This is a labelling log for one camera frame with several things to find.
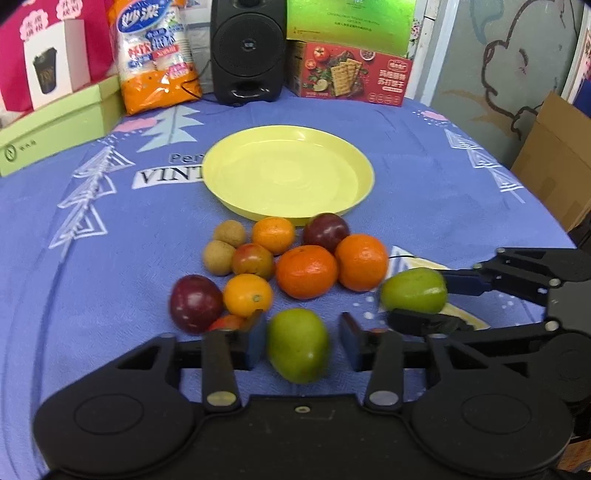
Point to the dark purple plum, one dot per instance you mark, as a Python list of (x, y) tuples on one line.
[(195, 303), (326, 230)]

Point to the large green gift box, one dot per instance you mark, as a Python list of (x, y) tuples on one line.
[(376, 25)]

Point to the red cracker box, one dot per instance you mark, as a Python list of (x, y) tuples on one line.
[(329, 71)]

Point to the brown longan front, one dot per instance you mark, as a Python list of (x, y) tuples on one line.
[(217, 257)]

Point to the large orange tangerine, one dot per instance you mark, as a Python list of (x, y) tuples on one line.
[(306, 272)]

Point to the light green shoe box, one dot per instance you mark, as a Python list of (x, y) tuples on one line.
[(73, 120)]

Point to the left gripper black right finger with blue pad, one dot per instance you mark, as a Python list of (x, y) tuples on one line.
[(458, 375)]

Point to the black speaker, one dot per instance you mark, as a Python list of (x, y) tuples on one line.
[(248, 50)]

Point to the pink paper bag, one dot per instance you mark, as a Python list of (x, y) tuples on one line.
[(34, 16)]

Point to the small orange back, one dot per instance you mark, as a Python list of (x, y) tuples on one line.
[(276, 234)]

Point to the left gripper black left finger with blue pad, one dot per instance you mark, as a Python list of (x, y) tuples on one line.
[(218, 354)]

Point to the dark purple plum back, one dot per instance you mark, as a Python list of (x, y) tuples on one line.
[(326, 230)]

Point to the white cup box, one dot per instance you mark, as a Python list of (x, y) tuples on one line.
[(56, 62)]

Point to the brown cardboard box right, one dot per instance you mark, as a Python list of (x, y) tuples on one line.
[(554, 162)]

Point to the orange paper cup package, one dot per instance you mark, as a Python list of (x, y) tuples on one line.
[(154, 62)]

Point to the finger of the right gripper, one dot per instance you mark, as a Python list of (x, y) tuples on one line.
[(526, 273), (447, 327)]

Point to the small yellow orange front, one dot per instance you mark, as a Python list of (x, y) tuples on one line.
[(246, 293)]

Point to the yellow plastic plate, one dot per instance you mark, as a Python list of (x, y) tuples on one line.
[(287, 171)]

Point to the small red fruit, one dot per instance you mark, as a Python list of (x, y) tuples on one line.
[(228, 322)]

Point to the green fruit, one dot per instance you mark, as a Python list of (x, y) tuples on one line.
[(421, 290), (298, 345)]

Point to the blue printed tablecloth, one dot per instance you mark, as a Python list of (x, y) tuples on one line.
[(93, 239)]

